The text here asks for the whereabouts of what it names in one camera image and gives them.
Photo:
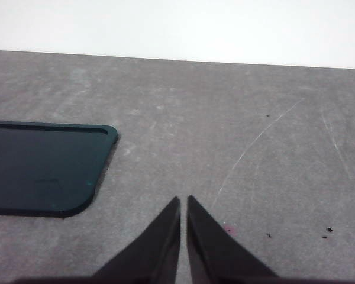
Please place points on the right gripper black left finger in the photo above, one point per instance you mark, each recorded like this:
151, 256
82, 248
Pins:
156, 251

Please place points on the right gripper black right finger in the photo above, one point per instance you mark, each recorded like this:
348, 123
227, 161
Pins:
213, 254

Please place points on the dark green rectangular tray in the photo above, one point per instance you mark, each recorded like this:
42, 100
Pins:
41, 168

